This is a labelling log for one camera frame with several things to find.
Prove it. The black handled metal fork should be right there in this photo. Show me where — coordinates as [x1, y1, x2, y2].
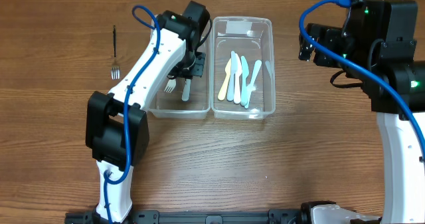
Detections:
[111, 25, 120, 80]

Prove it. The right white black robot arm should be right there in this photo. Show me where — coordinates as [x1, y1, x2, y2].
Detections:
[299, 0, 424, 223]

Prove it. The clear plastic container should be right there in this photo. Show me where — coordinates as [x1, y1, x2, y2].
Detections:
[208, 16, 276, 120]
[149, 21, 212, 119]

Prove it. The right clear plastic container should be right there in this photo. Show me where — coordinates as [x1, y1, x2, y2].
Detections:
[208, 16, 276, 120]

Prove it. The white plastic fork long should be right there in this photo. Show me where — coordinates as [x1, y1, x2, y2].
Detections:
[164, 79, 177, 93]

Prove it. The pale blue plastic knife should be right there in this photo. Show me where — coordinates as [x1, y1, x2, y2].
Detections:
[226, 51, 238, 102]

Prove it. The light blue plastic knife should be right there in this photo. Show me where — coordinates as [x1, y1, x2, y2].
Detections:
[244, 60, 262, 109]

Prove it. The left clear plastic container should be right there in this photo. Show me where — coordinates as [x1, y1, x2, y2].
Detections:
[149, 21, 212, 119]

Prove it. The white plastic fork short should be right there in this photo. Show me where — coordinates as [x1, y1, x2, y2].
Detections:
[181, 79, 191, 102]

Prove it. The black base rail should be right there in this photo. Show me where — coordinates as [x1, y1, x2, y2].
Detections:
[64, 202, 383, 224]

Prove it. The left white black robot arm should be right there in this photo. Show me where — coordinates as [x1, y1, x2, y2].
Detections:
[86, 8, 211, 223]

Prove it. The white plastic knife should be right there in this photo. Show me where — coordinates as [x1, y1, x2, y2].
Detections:
[234, 54, 242, 104]

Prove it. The mint green plastic knife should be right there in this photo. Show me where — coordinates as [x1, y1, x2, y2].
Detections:
[240, 56, 249, 106]

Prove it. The left blue cable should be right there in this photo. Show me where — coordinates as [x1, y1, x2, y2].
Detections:
[102, 4, 162, 224]

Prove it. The yellow plastic knife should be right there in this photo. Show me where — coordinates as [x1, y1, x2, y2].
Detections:
[217, 59, 232, 101]

